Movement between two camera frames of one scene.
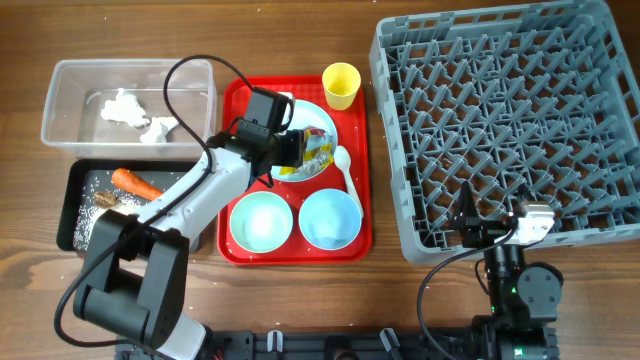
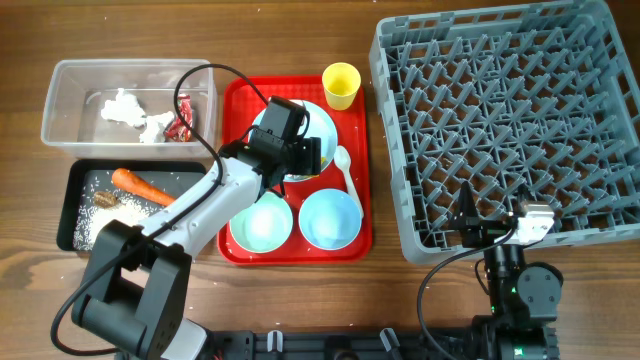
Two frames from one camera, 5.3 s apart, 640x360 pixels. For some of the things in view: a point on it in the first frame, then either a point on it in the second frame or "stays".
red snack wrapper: (316, 131) → (176, 131)
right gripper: (465, 218) stays
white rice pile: (89, 212) stays
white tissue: (125, 108) stays
